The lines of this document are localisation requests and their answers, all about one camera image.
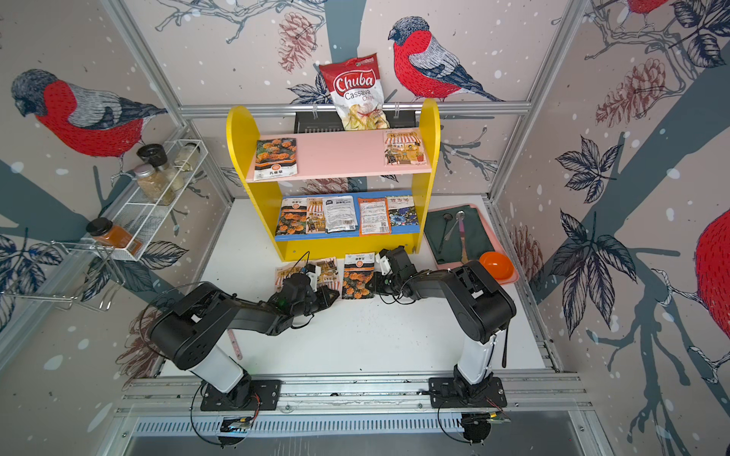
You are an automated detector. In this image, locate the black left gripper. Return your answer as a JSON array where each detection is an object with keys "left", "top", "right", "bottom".
[{"left": 292, "top": 286, "right": 342, "bottom": 319}]

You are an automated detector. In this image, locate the black orange marigold seed bag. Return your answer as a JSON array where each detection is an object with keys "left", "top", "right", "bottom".
[{"left": 341, "top": 253, "right": 376, "bottom": 300}]

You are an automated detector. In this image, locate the orange bordered seed bag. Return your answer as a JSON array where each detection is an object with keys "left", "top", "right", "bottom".
[{"left": 359, "top": 198, "right": 392, "bottom": 236}]

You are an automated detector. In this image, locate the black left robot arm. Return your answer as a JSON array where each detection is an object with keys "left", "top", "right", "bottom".
[{"left": 148, "top": 273, "right": 340, "bottom": 394}]

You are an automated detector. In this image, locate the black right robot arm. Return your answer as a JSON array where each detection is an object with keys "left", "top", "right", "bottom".
[{"left": 375, "top": 246, "right": 516, "bottom": 401}]

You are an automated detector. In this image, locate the blue flower seed bag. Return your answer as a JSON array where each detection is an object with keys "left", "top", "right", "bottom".
[{"left": 387, "top": 195, "right": 418, "bottom": 227}]

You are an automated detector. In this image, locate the yellow two-tier shelf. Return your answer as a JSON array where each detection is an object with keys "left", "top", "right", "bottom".
[{"left": 226, "top": 100, "right": 441, "bottom": 261}]

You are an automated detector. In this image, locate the red Chuba chips bag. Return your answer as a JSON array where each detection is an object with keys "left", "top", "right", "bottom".
[{"left": 319, "top": 54, "right": 390, "bottom": 131}]

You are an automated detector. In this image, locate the dark green cloth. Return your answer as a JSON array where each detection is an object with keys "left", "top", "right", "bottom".
[{"left": 424, "top": 204, "right": 496, "bottom": 266}]

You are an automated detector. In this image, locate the black spoon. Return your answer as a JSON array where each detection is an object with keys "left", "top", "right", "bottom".
[{"left": 437, "top": 213, "right": 454, "bottom": 253}]

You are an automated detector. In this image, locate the silver spoon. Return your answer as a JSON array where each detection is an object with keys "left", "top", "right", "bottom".
[{"left": 444, "top": 211, "right": 464, "bottom": 241}]

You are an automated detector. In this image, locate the orange bowl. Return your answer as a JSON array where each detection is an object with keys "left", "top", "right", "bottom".
[{"left": 479, "top": 252, "right": 515, "bottom": 282}]

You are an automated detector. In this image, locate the pink tray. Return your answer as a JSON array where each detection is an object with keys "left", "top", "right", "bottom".
[{"left": 424, "top": 203, "right": 520, "bottom": 286}]

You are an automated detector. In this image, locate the pale spice jar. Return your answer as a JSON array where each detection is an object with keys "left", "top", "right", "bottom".
[{"left": 173, "top": 142, "right": 200, "bottom": 172}]

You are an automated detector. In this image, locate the tan spice jar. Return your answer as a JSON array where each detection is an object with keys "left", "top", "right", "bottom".
[{"left": 133, "top": 165, "right": 175, "bottom": 206}]

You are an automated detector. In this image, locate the black lid spice jar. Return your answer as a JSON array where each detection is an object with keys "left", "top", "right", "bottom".
[{"left": 136, "top": 144, "right": 184, "bottom": 192}]

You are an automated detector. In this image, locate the orange spice jar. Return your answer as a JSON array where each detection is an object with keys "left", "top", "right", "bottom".
[{"left": 86, "top": 218, "right": 133, "bottom": 249}]

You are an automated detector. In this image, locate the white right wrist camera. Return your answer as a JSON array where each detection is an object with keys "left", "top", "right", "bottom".
[{"left": 376, "top": 254, "right": 392, "bottom": 277}]

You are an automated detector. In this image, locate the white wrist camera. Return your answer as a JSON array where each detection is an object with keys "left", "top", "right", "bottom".
[
  {"left": 376, "top": 254, "right": 392, "bottom": 277},
  {"left": 302, "top": 263, "right": 321, "bottom": 291}
]

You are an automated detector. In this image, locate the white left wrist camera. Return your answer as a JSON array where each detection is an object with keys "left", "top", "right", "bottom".
[{"left": 302, "top": 263, "right": 321, "bottom": 291}]

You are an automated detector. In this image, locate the pink handled fork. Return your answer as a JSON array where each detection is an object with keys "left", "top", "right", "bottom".
[{"left": 227, "top": 329, "right": 243, "bottom": 360}]

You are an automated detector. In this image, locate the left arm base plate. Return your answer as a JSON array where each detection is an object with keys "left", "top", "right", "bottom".
[{"left": 201, "top": 379, "right": 282, "bottom": 412}]

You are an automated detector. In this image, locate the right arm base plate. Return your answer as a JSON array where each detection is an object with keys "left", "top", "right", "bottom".
[{"left": 428, "top": 375, "right": 508, "bottom": 409}]

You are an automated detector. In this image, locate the black wall hook rail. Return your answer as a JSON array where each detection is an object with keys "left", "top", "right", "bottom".
[{"left": 294, "top": 111, "right": 417, "bottom": 133}]

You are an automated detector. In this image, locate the white wire spice rack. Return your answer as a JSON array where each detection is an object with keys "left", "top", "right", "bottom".
[{"left": 102, "top": 139, "right": 208, "bottom": 261}]

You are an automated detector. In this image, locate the chrome wire holder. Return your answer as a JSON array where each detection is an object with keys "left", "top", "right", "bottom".
[{"left": 1, "top": 239, "right": 125, "bottom": 313}]

